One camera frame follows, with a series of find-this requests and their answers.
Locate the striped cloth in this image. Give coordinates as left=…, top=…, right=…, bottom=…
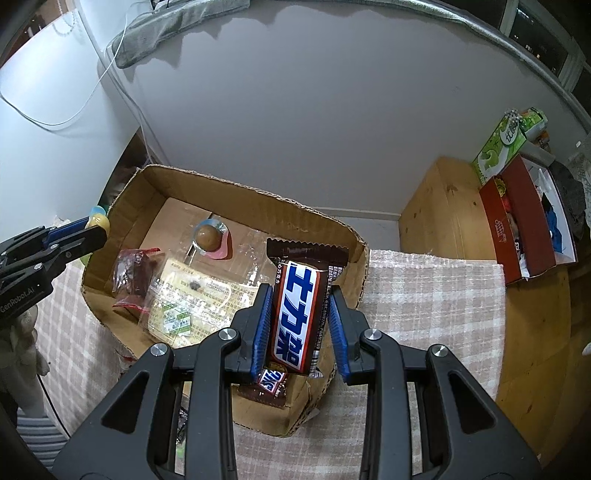
left=16, top=413, right=70, bottom=480

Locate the red storage box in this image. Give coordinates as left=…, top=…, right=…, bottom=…
left=479, top=154, right=579, bottom=284

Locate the white cable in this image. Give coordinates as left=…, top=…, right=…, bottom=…
left=0, top=18, right=132, bottom=127

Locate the dark bag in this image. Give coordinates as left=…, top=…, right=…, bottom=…
left=551, top=161, right=587, bottom=241

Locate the red snack packet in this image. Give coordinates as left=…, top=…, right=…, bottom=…
left=112, top=248, right=162, bottom=317

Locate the cardboard box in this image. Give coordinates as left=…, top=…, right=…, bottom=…
left=81, top=164, right=370, bottom=438

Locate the white window frame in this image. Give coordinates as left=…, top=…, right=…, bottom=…
left=499, top=0, right=591, bottom=93

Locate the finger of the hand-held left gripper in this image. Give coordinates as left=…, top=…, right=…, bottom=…
left=0, top=225, right=109, bottom=280
left=0, top=217, right=93, bottom=259

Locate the blue cloth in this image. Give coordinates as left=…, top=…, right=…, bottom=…
left=542, top=203, right=566, bottom=252

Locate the clear cracker packet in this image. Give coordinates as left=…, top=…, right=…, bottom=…
left=139, top=251, right=259, bottom=349

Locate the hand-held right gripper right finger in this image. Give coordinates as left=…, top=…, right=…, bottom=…
left=327, top=285, right=543, bottom=480

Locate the brown jelly cup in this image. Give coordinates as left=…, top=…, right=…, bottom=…
left=191, top=219, right=232, bottom=260

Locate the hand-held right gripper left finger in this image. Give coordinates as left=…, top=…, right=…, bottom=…
left=51, top=284, right=275, bottom=480

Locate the brown chocolate bar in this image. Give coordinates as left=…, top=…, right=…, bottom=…
left=265, top=237, right=349, bottom=379
left=238, top=367, right=289, bottom=408

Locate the green carton box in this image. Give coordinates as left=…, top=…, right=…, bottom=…
left=472, top=107, right=550, bottom=186

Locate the yellow jelly cup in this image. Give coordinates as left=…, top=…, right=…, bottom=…
left=88, top=206, right=112, bottom=232

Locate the white figurine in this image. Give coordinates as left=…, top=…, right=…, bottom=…
left=0, top=305, right=51, bottom=418

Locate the plaid tablecloth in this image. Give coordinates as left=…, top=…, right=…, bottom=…
left=34, top=249, right=506, bottom=480

